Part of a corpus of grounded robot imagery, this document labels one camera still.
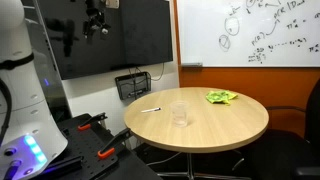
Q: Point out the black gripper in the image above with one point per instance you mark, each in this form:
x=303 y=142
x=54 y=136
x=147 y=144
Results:
x=94 y=14

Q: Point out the clear plastic cup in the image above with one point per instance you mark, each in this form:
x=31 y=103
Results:
x=179 y=115

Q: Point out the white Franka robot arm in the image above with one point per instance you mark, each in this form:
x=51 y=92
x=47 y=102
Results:
x=23 y=110

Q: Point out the grey panel with blue light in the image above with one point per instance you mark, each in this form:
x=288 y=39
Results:
x=50 y=66

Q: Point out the white marker pen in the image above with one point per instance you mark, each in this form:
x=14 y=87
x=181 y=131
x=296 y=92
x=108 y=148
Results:
x=150 y=109

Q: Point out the grey whiteboard eraser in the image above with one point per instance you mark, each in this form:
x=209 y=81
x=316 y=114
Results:
x=191 y=64

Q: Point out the black perforated mounting board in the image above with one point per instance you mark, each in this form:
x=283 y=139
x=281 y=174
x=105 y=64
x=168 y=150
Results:
x=90 y=156

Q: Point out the green crumpled cloth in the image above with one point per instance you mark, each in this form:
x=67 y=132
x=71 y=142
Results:
x=220 y=96

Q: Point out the white whiteboard with writing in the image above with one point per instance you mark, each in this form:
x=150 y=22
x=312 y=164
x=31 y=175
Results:
x=246 y=20

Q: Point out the chrome table base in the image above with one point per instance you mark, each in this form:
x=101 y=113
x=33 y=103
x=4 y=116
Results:
x=190 y=166

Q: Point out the black office chair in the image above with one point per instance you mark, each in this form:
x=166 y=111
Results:
x=290 y=150

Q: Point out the black wall television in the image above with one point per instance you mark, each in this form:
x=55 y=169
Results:
x=140 y=33

